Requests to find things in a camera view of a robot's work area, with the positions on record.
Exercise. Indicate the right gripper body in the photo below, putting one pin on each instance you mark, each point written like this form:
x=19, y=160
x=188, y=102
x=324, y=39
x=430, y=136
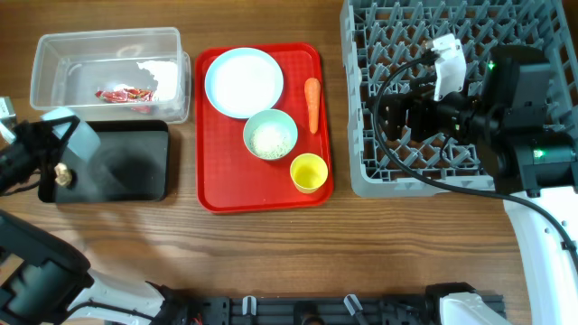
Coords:
x=404, y=117

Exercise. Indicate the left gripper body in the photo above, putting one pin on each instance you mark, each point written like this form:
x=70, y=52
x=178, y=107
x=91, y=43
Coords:
x=27, y=153

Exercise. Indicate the small light blue bowl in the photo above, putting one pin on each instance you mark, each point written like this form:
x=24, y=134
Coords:
x=84, y=141

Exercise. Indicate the brown food scrap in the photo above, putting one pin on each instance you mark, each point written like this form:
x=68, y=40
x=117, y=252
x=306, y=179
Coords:
x=63, y=175

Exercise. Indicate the red wrapper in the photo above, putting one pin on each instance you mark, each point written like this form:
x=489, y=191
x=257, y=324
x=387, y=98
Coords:
x=136, y=97

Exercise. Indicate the white tissue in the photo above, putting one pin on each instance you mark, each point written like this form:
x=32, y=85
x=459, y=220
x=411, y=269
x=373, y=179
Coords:
x=165, y=73

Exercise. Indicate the yellow plastic cup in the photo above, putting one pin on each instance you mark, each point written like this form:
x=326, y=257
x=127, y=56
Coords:
x=308, y=172

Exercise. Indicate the green bowl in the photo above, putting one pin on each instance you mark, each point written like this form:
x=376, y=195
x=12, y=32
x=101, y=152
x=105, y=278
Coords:
x=266, y=117

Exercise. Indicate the white rice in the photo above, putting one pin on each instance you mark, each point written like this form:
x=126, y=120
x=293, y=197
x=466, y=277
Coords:
x=271, y=142

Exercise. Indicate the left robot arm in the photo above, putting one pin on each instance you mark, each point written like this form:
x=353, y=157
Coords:
x=55, y=281

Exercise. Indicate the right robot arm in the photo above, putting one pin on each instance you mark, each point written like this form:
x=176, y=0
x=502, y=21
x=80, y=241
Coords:
x=533, y=167

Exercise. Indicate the grey dishwasher rack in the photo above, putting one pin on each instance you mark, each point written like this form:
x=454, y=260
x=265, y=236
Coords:
x=379, y=36

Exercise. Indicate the black plastic tray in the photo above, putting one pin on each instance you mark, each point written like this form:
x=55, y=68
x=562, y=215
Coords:
x=130, y=164

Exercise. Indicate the clear plastic bin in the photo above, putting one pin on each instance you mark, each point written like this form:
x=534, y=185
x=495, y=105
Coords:
x=69, y=68

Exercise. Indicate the orange carrot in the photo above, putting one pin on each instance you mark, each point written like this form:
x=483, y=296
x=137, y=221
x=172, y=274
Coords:
x=312, y=92

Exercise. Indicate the large light blue plate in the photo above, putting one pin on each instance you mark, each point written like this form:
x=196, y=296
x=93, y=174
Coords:
x=244, y=81

